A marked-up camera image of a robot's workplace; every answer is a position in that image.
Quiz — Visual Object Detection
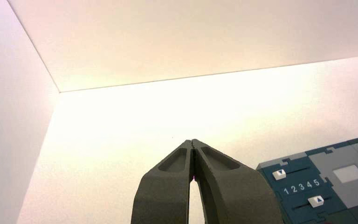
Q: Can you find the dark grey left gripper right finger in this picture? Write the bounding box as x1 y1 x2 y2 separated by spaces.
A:
193 139 283 224

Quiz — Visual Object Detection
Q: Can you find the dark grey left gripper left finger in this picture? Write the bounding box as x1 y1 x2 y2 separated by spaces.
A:
131 140 194 224

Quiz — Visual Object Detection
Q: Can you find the white slider knob down arrow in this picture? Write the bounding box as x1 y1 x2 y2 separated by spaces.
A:
272 169 287 181

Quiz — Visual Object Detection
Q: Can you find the white slider knob up arrow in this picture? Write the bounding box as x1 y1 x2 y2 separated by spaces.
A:
308 195 325 208

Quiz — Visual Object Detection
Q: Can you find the blue grey control panel board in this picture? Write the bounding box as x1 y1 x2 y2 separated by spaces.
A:
256 133 358 224

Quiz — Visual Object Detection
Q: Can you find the white rectangular display window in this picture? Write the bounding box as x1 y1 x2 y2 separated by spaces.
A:
332 164 358 183

